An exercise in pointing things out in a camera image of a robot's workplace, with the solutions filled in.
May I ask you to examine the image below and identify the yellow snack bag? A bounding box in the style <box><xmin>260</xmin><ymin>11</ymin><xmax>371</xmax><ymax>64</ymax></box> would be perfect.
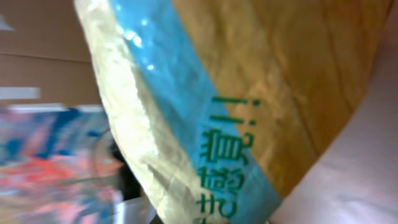
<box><xmin>75</xmin><ymin>0</ymin><xmax>393</xmax><ymax>223</ymax></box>

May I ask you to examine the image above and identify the colourful blurred poster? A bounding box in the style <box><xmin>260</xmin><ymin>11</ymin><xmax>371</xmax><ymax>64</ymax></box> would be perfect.
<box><xmin>1</xmin><ymin>105</ymin><xmax>120</xmax><ymax>224</ymax></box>

